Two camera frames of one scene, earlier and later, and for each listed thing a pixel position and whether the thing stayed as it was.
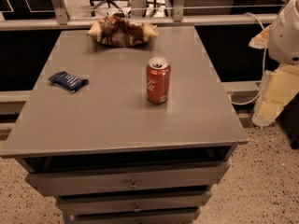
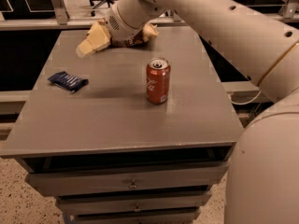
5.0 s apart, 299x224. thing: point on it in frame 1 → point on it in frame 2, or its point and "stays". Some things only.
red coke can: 158,80 stays
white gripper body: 285,39 → 119,28
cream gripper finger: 263,40 → 149,31
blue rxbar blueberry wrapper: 68,82 stays
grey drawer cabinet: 135,134 stays
